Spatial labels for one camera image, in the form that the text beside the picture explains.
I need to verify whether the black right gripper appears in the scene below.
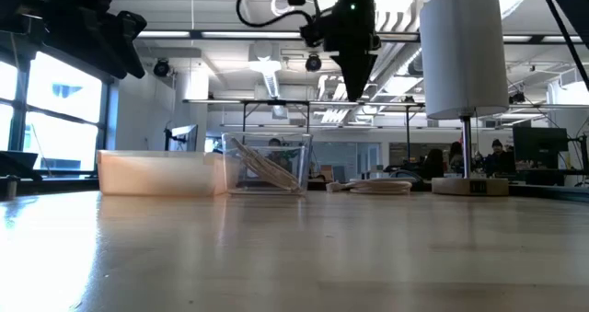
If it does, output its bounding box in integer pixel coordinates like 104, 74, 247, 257
301, 0, 382, 103

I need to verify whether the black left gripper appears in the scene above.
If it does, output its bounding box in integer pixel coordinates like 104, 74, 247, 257
0, 0, 148, 81

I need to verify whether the white cable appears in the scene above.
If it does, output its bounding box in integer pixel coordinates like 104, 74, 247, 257
325, 179, 413, 196

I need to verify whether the beige cable bundle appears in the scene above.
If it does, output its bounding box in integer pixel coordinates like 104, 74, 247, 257
229, 136, 306, 194

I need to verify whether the black ceiling spotlight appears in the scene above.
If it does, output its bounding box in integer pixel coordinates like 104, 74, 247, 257
153, 57, 174, 78
304, 52, 323, 73

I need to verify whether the person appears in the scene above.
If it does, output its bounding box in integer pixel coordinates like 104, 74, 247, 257
448, 140, 465, 167
422, 148, 447, 180
268, 137, 295, 166
483, 138, 517, 176

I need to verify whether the white shade wooden table lamp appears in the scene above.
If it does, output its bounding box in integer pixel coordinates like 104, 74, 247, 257
418, 0, 511, 197

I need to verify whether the long ceiling light strip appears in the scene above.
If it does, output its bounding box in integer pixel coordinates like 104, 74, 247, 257
135, 29, 421, 41

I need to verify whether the large dark framed window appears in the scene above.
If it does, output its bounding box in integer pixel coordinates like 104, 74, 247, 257
0, 49, 114, 175

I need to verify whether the tilted computer monitor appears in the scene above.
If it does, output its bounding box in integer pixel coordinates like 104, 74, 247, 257
164, 123, 200, 153

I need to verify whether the orange plastic bin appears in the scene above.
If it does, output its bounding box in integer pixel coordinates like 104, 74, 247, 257
96, 149, 227, 197

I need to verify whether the dark laptop screen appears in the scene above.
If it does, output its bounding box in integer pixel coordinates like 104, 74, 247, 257
0, 149, 41, 182

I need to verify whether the clear plastic bin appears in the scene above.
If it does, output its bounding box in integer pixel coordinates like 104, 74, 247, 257
221, 131, 314, 196

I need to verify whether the black computer monitor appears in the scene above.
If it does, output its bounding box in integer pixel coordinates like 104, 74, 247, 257
512, 126, 570, 163

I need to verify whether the black background rig frame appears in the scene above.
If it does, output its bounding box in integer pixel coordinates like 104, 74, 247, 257
182, 98, 427, 133

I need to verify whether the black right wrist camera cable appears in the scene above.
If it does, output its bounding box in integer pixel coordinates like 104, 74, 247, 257
236, 0, 323, 29

